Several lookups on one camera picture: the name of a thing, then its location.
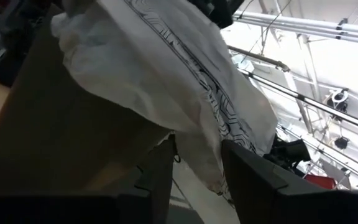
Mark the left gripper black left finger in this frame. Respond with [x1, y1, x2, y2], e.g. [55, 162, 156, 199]
[0, 135, 177, 224]

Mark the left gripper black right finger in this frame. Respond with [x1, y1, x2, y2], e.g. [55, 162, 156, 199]
[221, 139, 358, 224]

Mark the grey patterned trash bag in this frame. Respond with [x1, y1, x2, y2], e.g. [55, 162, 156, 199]
[49, 0, 280, 205]

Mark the dark grey trash bin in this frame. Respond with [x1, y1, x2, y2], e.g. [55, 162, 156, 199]
[0, 4, 175, 196]

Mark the grey ceiling pipe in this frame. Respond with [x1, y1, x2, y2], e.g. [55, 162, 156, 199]
[232, 10, 358, 47]

